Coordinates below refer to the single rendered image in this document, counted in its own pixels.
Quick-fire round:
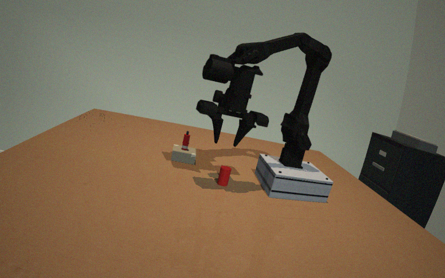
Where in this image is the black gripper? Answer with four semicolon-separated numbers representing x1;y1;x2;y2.
196;85;269;147

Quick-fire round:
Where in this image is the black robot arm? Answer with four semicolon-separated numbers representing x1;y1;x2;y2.
202;32;332;169

